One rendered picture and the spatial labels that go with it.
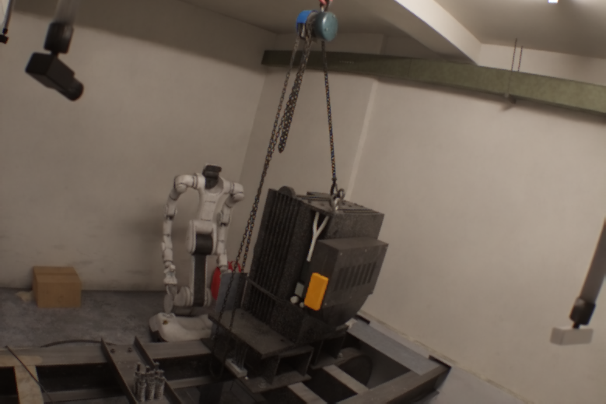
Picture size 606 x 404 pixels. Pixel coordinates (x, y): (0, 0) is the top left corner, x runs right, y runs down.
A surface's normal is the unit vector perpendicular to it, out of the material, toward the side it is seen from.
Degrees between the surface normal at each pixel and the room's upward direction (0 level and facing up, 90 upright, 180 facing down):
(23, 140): 90
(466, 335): 90
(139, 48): 90
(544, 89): 90
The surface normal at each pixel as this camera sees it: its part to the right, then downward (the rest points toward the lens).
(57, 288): 0.67, 0.26
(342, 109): -0.74, -0.10
